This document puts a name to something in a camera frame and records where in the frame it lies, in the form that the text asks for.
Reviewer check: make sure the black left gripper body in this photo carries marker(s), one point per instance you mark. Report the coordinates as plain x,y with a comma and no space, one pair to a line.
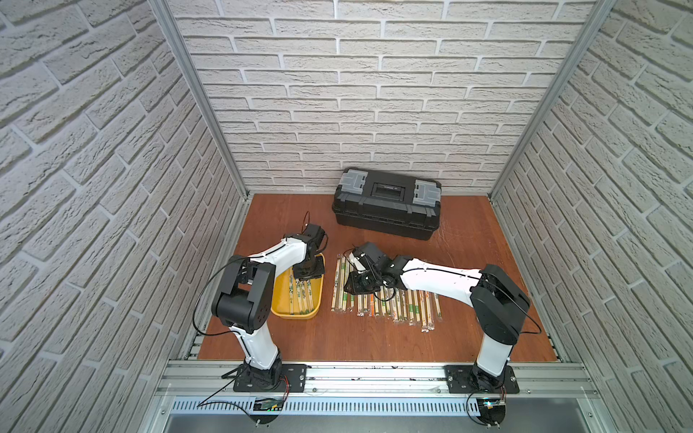
309,269

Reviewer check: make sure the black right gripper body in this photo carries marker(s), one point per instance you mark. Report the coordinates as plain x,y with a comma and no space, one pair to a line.
365,281

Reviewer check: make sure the thirteenth chopsticks pair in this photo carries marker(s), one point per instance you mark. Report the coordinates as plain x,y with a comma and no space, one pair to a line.
337,296

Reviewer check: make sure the yellow plastic storage box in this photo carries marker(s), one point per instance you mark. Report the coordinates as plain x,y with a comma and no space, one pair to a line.
298,299

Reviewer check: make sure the green panda chopsticks pair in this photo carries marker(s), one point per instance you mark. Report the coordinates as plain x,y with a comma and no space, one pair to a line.
437,305

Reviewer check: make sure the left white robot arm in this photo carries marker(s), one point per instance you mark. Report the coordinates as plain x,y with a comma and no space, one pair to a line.
245,293

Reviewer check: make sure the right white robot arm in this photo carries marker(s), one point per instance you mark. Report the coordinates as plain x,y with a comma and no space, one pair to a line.
501,307

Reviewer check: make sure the black plastic toolbox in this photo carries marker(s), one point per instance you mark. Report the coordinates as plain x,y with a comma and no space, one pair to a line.
388,202

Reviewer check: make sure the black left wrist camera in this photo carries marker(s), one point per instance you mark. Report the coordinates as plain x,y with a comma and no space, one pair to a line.
313,235

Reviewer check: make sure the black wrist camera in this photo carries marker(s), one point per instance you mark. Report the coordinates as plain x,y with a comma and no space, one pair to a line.
313,235
369,257

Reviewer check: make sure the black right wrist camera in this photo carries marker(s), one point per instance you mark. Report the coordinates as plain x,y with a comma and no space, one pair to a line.
369,257

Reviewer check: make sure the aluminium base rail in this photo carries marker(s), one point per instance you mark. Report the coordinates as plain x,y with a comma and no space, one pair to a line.
336,388

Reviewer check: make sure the aluminium frame post left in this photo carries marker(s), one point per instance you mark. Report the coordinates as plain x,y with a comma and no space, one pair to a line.
181,53

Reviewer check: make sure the aluminium frame post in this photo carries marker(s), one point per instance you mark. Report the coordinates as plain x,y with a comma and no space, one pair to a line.
181,53
585,38

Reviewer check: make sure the aluminium frame post right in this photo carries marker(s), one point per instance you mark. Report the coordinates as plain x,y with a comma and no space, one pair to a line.
585,38

